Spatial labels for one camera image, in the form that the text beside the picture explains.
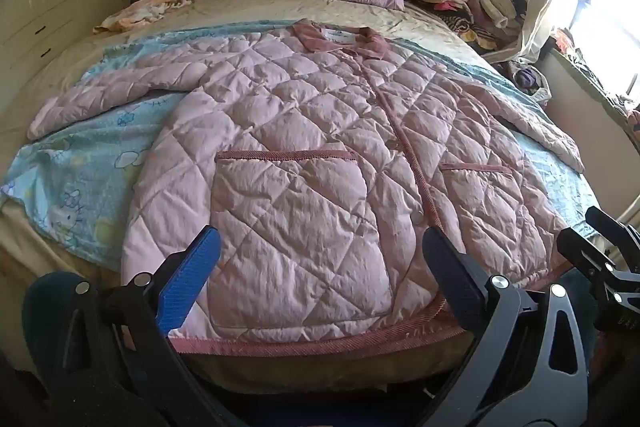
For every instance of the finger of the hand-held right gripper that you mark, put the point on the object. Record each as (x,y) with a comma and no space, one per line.
(615,292)
(617,232)

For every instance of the pink quilted jacket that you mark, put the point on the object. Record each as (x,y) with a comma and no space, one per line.
(300,157)

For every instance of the cluttered green windowsill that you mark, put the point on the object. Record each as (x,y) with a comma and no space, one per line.
(600,87)

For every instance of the window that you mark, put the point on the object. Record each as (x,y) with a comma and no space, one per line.
(610,7)

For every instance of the peach printed garment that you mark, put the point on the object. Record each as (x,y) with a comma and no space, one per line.
(140,9)

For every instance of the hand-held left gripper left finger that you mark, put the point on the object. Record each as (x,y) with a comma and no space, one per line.
(187,277)

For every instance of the light blue cartoon bed sheet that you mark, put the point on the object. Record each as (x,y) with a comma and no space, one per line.
(85,167)

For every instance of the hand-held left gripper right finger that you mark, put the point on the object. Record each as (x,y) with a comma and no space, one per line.
(450,267)

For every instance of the bed with beige sheet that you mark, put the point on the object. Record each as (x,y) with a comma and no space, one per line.
(225,14)

